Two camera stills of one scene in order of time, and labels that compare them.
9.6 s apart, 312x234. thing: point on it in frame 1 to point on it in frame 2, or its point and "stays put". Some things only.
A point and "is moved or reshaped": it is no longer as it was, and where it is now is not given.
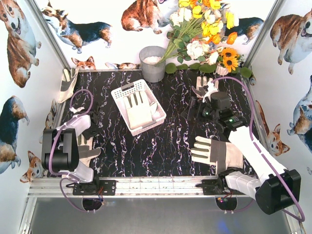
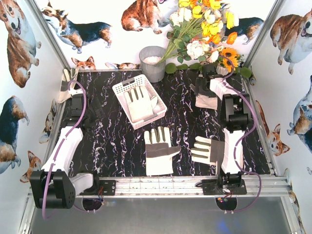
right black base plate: x=216 y=187 stays put
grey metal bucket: x=149 y=56 stays put
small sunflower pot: x=228 y=60 stays put
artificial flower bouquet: x=198 y=28 stays put
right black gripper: x=193 y=109 to x=203 y=86
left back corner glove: x=67 y=85 stays put
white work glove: x=139 y=110 is moved or reshaped
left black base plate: x=99 y=187 stays put
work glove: x=86 y=153 to x=159 y=152
